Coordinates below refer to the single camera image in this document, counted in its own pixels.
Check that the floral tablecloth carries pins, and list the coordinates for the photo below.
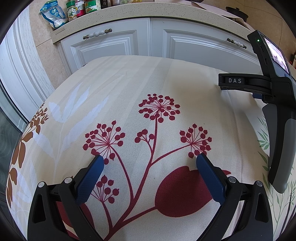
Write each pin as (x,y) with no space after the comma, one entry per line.
(138,81)

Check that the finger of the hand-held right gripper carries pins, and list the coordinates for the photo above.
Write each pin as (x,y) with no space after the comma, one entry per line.
(257,95)
(233,81)

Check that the white door frame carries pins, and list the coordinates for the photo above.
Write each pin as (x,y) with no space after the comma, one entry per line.
(23,69)

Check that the row of condiment bottles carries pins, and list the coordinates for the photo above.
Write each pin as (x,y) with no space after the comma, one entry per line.
(71,11)

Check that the pink cloth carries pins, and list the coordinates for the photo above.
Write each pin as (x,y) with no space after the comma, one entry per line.
(217,14)

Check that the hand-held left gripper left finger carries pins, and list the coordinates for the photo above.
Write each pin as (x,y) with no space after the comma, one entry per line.
(89,178)

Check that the blue white salt bag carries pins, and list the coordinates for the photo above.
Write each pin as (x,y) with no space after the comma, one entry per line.
(55,16)

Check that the glass sliding door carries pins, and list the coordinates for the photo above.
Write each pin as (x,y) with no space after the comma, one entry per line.
(7,150)

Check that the black clay pot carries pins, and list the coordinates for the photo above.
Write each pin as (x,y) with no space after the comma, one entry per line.
(238,14)

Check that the white kitchen cabinets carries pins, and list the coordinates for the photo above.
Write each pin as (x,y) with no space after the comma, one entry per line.
(115,44)

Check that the beige speckled countertop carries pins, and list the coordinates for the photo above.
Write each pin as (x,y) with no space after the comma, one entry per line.
(138,11)

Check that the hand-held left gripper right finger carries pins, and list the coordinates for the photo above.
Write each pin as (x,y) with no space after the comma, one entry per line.
(210,178)

